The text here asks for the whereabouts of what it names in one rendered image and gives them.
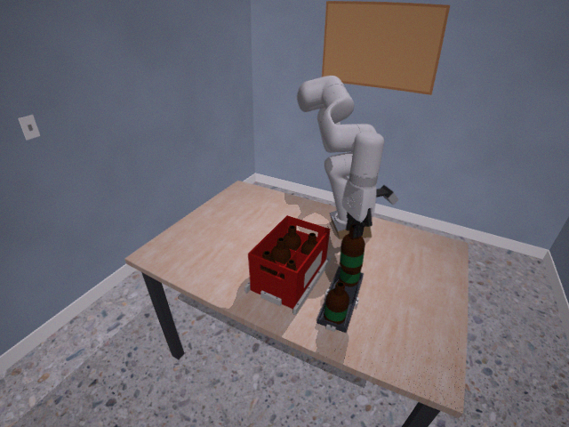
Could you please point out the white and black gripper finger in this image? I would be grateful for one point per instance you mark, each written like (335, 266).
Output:
(350, 221)
(359, 228)

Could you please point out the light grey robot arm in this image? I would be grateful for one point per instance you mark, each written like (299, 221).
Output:
(363, 163)

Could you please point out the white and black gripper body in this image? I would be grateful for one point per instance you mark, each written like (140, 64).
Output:
(357, 200)

